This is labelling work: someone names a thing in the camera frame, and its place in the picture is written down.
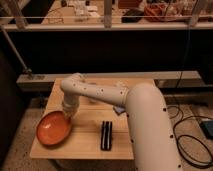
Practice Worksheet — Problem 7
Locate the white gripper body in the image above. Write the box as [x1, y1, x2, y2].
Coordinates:
[62, 102, 79, 119]

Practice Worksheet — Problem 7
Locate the orange ceramic bowl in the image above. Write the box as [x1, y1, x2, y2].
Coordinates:
[36, 111, 71, 146]

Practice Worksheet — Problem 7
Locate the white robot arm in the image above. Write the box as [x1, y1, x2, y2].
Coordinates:
[60, 73, 183, 171]

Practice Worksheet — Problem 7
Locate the wooden table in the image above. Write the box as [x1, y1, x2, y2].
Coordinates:
[29, 77, 157, 161]

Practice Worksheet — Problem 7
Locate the black white striped block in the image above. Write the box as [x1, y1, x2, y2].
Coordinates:
[100, 121, 112, 151]

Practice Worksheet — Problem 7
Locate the blue cloth piece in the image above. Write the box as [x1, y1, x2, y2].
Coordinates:
[113, 106, 125, 115]

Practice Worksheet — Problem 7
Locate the white object on table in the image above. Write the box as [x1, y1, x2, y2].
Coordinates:
[116, 81, 128, 88]

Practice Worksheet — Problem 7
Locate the diagonal metal pole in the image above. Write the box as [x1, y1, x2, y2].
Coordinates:
[0, 25, 32, 77]

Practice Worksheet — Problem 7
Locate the blue box on floor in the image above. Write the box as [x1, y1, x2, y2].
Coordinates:
[201, 121, 213, 140]

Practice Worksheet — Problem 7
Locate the black cable on floor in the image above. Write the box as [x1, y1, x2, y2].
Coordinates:
[165, 104, 213, 169]

